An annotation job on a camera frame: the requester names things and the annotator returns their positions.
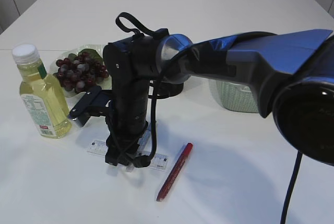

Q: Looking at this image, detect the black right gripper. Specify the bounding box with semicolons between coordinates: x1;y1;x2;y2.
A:
104;119;150;167

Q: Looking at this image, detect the clear plastic ruler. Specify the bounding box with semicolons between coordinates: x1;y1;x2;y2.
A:
87;124;168;171

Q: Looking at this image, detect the purple artificial grape bunch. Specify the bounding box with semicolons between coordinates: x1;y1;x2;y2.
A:
53;48;110;96

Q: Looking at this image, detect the yellow tea drink bottle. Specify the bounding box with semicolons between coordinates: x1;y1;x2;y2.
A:
12;44;71;138

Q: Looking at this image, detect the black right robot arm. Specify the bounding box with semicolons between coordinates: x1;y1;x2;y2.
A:
102;29;333;165

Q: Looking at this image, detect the green wavy plastic plate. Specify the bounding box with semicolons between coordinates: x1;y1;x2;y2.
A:
49;44;113;98

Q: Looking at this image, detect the black mesh pen holder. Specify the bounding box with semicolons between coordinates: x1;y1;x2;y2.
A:
145;80;184;100

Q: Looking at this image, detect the red marker pen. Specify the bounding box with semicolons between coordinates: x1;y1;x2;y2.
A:
156;143;193;202

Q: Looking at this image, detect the green woven plastic basket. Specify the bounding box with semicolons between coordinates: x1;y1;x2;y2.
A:
209;80;258;113

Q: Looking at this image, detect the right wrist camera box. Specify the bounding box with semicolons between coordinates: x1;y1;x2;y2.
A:
68;86;113;127

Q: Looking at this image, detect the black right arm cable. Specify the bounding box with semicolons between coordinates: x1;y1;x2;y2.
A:
108;11;170;169

